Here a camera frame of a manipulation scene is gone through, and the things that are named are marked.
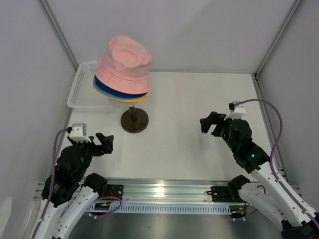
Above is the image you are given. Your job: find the white slotted cable duct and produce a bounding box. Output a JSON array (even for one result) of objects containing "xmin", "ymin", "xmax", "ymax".
[{"xmin": 88, "ymin": 203, "xmax": 232, "ymax": 215}]

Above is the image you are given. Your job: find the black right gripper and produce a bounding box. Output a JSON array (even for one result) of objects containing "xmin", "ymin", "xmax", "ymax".
[{"xmin": 199, "ymin": 112, "xmax": 239, "ymax": 153}]

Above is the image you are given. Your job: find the dark blue bucket hat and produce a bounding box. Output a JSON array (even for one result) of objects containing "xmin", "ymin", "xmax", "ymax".
[{"xmin": 93, "ymin": 75, "xmax": 147, "ymax": 97}]

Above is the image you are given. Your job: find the yellow bucket hat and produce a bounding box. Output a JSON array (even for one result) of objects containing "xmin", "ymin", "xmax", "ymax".
[{"xmin": 93, "ymin": 86, "xmax": 147, "ymax": 103}]

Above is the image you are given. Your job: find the aluminium frame post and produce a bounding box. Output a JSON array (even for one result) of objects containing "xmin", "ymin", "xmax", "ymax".
[
  {"xmin": 254, "ymin": 0, "xmax": 306, "ymax": 81},
  {"xmin": 37, "ymin": 0, "xmax": 79, "ymax": 71}
]

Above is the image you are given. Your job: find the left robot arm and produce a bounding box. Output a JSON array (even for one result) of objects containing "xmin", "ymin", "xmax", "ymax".
[{"xmin": 29, "ymin": 133, "xmax": 114, "ymax": 239}]

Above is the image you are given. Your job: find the light blue bucket hat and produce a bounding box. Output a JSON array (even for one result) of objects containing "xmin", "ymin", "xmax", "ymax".
[{"xmin": 93, "ymin": 85, "xmax": 147, "ymax": 101}]

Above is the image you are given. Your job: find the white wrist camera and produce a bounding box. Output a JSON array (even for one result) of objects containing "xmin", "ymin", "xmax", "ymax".
[
  {"xmin": 68, "ymin": 123, "xmax": 92, "ymax": 143},
  {"xmin": 224, "ymin": 101, "xmax": 246, "ymax": 121}
]

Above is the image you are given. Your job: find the aluminium frame post left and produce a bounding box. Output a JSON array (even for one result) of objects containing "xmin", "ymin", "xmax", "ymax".
[{"xmin": 37, "ymin": 0, "xmax": 79, "ymax": 71}]

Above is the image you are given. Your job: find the aluminium frame post right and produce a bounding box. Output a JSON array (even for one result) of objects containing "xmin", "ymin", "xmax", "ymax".
[{"xmin": 254, "ymin": 0, "xmax": 306, "ymax": 81}]

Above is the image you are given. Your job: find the white plastic basket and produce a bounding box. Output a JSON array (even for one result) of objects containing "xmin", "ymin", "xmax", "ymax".
[{"xmin": 67, "ymin": 61, "xmax": 114, "ymax": 113}]

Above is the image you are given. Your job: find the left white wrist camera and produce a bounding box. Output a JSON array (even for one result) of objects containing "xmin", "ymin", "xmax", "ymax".
[{"xmin": 68, "ymin": 123, "xmax": 92, "ymax": 143}]

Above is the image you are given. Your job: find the pink hat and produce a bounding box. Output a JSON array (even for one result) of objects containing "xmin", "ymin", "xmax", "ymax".
[{"xmin": 95, "ymin": 35, "xmax": 152, "ymax": 95}]

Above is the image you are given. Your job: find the beige mannequin head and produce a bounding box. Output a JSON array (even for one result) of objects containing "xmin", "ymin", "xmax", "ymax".
[{"xmin": 108, "ymin": 98, "xmax": 132, "ymax": 110}]

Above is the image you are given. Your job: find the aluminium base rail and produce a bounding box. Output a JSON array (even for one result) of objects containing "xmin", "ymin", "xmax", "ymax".
[{"xmin": 33, "ymin": 177, "xmax": 302, "ymax": 206}]

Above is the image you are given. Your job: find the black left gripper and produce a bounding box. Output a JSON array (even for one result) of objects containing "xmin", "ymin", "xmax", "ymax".
[{"xmin": 68, "ymin": 132, "xmax": 113, "ymax": 179}]

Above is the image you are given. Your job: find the aluminium side rail right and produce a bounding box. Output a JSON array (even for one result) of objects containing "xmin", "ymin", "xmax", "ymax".
[{"xmin": 252, "ymin": 74, "xmax": 289, "ymax": 182}]

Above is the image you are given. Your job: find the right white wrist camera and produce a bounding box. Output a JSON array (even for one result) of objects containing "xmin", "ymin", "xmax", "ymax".
[{"xmin": 224, "ymin": 101, "xmax": 246, "ymax": 121}]

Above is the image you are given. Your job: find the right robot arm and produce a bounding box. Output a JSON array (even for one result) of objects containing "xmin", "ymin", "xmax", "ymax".
[{"xmin": 200, "ymin": 112, "xmax": 319, "ymax": 239}]

